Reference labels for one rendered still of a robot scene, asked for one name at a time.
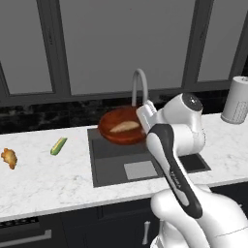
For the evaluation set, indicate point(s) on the brown wooden bowl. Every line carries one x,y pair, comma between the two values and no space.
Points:
111,138

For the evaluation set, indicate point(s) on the white paper towel roll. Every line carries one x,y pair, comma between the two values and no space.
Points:
237,100

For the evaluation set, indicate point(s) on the dark grey sink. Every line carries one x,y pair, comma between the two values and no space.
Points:
109,161

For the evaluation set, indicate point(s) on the grey curved tap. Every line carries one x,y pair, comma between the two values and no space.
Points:
144,80

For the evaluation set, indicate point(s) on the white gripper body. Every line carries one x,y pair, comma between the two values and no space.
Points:
144,117

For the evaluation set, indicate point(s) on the green and yellow corn cob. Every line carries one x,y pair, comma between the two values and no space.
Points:
58,146

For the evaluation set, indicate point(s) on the golden brown croissant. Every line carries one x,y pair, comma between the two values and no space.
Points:
9,157

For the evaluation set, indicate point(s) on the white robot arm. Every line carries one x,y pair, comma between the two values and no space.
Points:
190,129

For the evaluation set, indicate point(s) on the dark framed window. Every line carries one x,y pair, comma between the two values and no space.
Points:
61,48

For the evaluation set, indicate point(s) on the dark cupboard door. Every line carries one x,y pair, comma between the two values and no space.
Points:
234,193
79,229
122,229

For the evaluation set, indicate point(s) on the black dishwasher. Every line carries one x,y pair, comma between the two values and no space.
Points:
22,235

